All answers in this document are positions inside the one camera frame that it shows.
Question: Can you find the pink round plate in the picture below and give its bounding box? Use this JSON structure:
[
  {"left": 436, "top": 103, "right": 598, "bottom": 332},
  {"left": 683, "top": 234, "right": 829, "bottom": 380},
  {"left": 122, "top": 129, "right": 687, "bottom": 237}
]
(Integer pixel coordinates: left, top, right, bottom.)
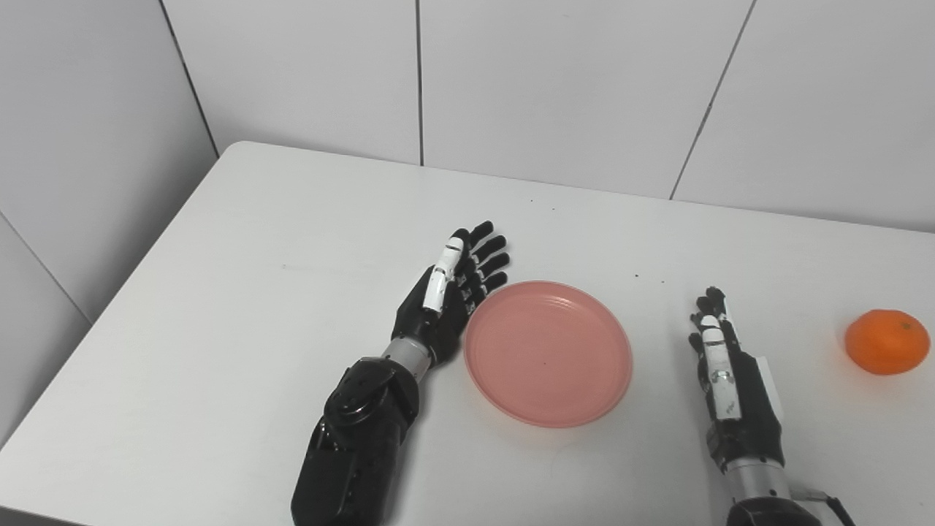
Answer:
[{"left": 464, "top": 281, "right": 634, "bottom": 429}]

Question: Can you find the orange fruit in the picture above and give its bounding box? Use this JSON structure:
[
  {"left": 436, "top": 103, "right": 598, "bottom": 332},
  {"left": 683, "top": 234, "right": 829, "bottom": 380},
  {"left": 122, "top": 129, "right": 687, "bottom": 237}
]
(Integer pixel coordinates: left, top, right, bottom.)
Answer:
[{"left": 845, "top": 309, "right": 931, "bottom": 376}]

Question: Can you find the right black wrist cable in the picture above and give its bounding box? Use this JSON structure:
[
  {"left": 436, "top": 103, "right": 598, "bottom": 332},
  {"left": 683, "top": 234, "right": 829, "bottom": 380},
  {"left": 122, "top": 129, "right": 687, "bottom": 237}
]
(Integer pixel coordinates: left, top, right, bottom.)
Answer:
[{"left": 793, "top": 488, "right": 857, "bottom": 526}]

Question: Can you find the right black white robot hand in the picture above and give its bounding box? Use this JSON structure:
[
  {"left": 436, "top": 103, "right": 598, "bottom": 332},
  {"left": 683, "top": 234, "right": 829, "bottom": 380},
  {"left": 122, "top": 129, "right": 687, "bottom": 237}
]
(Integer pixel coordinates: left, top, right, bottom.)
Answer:
[{"left": 688, "top": 286, "right": 785, "bottom": 476}]

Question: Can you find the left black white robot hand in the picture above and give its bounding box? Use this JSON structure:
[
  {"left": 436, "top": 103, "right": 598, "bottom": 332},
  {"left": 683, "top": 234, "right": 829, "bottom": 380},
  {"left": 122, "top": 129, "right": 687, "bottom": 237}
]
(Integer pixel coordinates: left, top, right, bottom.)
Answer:
[{"left": 392, "top": 221, "right": 511, "bottom": 368}]

